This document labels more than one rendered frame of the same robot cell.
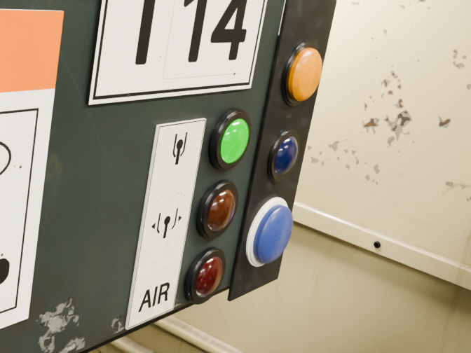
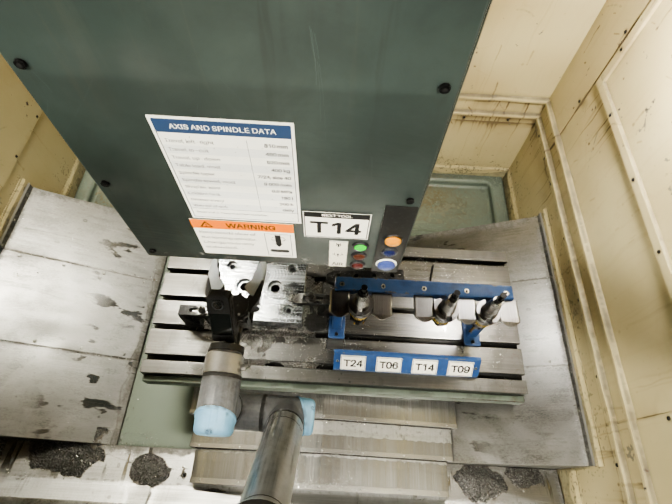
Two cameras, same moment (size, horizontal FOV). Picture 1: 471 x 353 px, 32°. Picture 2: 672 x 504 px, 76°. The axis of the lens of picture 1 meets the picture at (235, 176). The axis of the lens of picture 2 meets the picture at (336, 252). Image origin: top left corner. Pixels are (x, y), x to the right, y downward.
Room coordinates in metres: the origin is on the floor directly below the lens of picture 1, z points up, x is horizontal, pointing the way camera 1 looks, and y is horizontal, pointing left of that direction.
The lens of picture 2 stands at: (0.13, -0.27, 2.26)
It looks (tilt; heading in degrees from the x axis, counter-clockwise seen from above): 61 degrees down; 58
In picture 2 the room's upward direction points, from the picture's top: 3 degrees clockwise
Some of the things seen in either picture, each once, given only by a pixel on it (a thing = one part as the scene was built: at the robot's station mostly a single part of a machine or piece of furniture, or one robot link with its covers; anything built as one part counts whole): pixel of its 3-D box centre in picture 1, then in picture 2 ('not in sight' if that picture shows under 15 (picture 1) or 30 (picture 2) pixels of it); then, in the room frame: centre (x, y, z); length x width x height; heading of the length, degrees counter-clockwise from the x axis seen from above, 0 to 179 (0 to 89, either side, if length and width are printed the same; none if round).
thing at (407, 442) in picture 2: not in sight; (322, 438); (0.20, -0.14, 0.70); 0.90 x 0.30 x 0.16; 148
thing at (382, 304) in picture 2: not in sight; (381, 306); (0.46, 0.03, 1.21); 0.07 x 0.05 x 0.01; 58
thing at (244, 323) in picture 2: not in sight; (231, 324); (0.10, 0.09, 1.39); 0.12 x 0.08 x 0.09; 58
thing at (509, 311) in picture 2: not in sight; (508, 313); (0.74, -0.15, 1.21); 0.07 x 0.05 x 0.01; 58
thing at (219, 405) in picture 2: not in sight; (217, 404); (0.02, -0.04, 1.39); 0.11 x 0.08 x 0.09; 58
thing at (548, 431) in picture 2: not in sight; (451, 327); (0.79, -0.03, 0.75); 0.89 x 0.70 x 0.26; 58
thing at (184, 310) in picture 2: not in sight; (202, 314); (0.02, 0.34, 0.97); 0.13 x 0.03 x 0.15; 148
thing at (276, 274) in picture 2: not in sight; (260, 289); (0.22, 0.33, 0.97); 0.29 x 0.23 x 0.05; 148
